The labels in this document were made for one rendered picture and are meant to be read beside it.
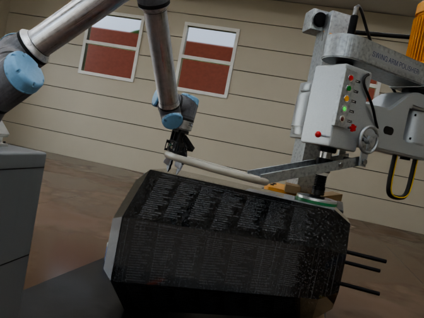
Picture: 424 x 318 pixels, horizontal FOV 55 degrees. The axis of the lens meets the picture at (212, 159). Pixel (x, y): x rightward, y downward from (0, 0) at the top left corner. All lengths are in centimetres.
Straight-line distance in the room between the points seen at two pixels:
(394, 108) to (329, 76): 45
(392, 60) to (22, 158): 185
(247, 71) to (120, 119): 294
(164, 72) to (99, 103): 777
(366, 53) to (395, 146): 57
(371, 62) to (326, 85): 25
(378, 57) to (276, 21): 648
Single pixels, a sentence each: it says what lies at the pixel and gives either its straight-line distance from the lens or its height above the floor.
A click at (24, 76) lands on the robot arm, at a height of 112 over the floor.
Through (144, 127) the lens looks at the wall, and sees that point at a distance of 890.
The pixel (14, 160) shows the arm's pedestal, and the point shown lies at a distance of 162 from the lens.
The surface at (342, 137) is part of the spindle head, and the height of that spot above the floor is 116.
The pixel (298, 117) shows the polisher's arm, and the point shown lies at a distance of 291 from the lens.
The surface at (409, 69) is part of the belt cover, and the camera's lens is 251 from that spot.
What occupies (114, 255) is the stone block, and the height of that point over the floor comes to 37.
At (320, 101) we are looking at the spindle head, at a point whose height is 133.
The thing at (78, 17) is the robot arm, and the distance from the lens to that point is 166.
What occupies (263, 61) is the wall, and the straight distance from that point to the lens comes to 851.
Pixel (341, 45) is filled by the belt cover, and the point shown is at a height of 161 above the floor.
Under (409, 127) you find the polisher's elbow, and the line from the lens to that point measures 267.
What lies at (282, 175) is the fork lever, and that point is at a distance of 198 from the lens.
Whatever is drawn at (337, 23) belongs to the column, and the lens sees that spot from 306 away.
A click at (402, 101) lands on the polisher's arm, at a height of 143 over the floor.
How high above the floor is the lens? 104
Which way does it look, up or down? 3 degrees down
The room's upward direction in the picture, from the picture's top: 11 degrees clockwise
